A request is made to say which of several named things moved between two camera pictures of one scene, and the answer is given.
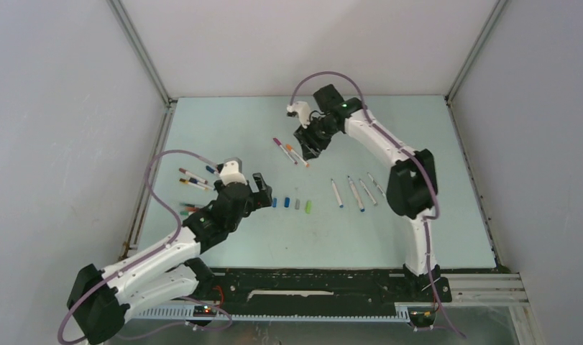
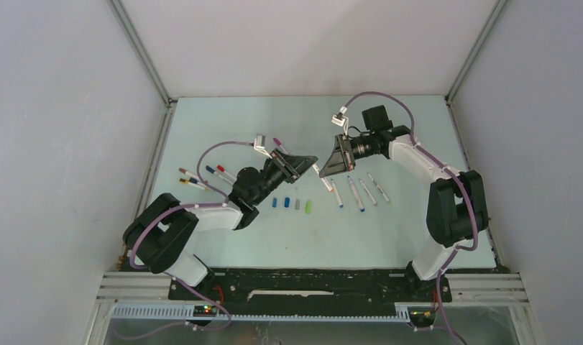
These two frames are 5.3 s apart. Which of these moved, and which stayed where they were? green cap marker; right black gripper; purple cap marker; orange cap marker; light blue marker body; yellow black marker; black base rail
Moved: orange cap marker; right black gripper
Stayed: yellow black marker; green cap marker; black base rail; purple cap marker; light blue marker body
